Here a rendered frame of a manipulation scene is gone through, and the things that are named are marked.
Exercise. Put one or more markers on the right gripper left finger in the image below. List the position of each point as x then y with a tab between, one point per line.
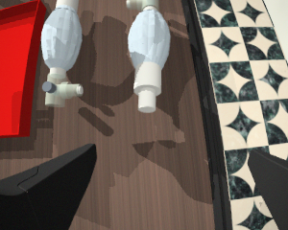
47	196

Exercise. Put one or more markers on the red tray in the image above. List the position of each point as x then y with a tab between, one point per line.
17	80

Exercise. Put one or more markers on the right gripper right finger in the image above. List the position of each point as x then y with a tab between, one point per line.
270	175

